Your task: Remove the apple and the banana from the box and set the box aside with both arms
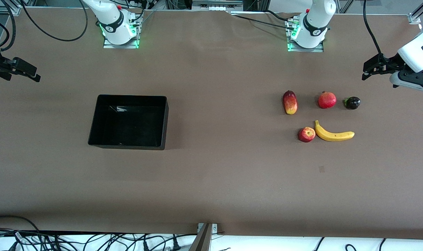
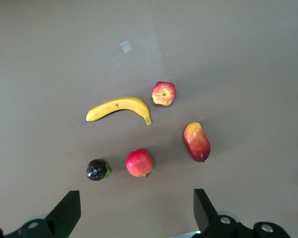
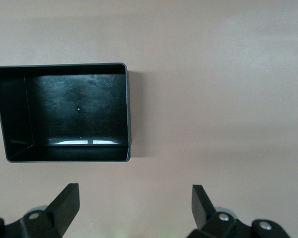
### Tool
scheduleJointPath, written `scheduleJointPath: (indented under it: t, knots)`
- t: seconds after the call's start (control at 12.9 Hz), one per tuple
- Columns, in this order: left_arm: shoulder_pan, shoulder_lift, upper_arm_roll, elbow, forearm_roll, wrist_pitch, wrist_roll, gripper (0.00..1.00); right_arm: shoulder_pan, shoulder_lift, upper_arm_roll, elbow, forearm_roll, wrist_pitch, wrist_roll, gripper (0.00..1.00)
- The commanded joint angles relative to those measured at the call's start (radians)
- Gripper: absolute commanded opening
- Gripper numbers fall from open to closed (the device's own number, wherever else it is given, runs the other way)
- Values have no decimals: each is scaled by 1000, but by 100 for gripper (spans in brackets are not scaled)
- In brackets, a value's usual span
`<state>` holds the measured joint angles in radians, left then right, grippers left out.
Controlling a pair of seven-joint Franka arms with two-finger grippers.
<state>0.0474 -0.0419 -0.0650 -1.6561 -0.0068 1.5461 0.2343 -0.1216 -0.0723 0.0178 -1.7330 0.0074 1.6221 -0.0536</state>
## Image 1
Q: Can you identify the yellow banana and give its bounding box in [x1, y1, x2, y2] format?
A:
[314, 120, 355, 142]

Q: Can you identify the red apple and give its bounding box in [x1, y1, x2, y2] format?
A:
[298, 127, 316, 143]

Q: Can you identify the black plastic box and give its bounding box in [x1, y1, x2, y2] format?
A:
[87, 94, 169, 151]

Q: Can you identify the dark purple mangosteen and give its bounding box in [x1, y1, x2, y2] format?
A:
[344, 96, 361, 110]

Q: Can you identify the red pomegranate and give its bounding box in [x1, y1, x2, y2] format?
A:
[318, 91, 337, 109]

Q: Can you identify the red yellow mango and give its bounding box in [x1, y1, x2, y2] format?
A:
[282, 90, 298, 115]

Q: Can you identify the white power strip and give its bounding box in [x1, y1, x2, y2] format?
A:
[192, 0, 243, 12]

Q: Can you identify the brown table mat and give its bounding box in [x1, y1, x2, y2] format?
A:
[0, 8, 423, 241]

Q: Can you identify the dark metal pole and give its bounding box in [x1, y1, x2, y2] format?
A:
[188, 223, 214, 251]

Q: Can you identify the black left camera bracket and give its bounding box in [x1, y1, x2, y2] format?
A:
[398, 64, 423, 88]

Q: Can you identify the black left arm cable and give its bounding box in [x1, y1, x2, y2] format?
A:
[363, 0, 383, 56]

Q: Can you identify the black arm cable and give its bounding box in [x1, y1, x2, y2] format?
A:
[363, 0, 383, 56]
[0, 0, 88, 53]

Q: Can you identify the aluminium frame corner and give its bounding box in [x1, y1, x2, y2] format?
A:
[0, 0, 22, 15]
[408, 0, 423, 25]

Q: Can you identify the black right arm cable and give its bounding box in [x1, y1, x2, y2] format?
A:
[0, 0, 88, 53]

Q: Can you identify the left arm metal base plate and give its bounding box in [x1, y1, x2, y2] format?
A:
[286, 19, 324, 53]

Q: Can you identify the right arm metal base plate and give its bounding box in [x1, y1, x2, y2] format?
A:
[103, 14, 140, 49]

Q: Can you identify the curved black base cable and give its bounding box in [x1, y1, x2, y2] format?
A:
[263, 10, 293, 23]

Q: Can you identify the straight black base cable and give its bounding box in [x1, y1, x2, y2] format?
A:
[231, 14, 298, 32]

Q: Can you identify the long arched black cable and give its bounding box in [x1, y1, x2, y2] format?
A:
[0, 215, 40, 233]

